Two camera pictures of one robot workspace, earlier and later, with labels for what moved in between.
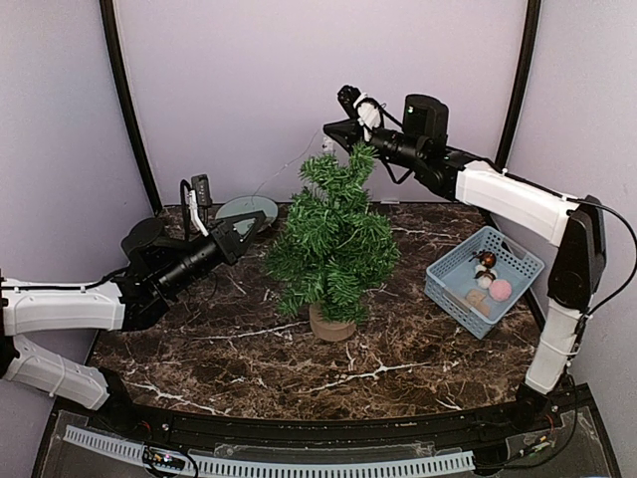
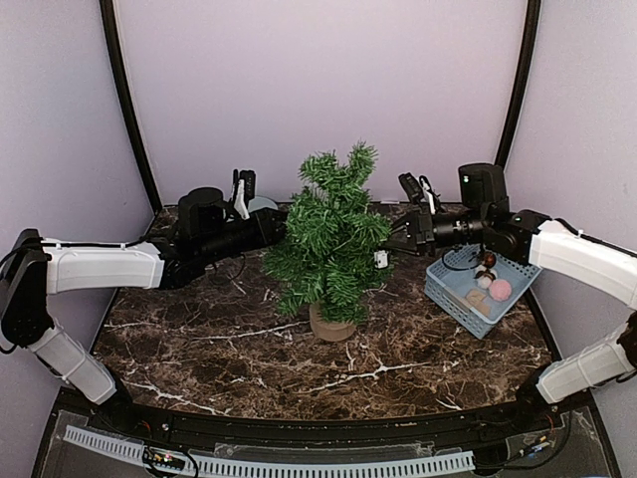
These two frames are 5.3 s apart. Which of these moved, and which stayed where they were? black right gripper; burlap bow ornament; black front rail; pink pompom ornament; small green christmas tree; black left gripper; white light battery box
Moved: white light battery box; black left gripper; black right gripper
Stayed: burlap bow ornament; small green christmas tree; pink pompom ornament; black front rail
